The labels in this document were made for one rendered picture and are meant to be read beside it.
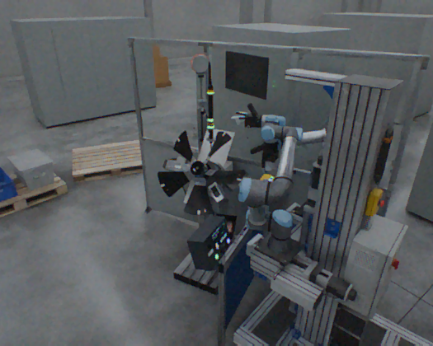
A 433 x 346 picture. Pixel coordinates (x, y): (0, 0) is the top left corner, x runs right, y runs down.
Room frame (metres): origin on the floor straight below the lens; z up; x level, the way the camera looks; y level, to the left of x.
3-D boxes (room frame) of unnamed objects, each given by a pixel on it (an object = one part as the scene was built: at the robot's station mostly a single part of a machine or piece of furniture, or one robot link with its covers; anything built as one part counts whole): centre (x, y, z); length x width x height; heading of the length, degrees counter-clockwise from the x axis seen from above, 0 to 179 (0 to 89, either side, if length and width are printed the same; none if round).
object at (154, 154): (2.89, -0.25, 0.50); 2.59 x 0.03 x 0.91; 64
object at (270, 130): (1.69, -0.28, 1.73); 0.11 x 0.11 x 0.08; 74
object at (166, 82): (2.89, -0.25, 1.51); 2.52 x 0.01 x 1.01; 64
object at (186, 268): (2.49, 0.10, 0.04); 0.62 x 0.45 x 0.08; 154
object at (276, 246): (1.56, -0.36, 1.09); 0.15 x 0.15 x 0.10
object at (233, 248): (2.00, -0.21, 0.82); 0.90 x 0.04 x 0.08; 154
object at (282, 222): (1.57, -0.36, 1.20); 0.13 x 0.12 x 0.14; 74
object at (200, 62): (2.96, 0.18, 1.88); 0.16 x 0.07 x 0.16; 99
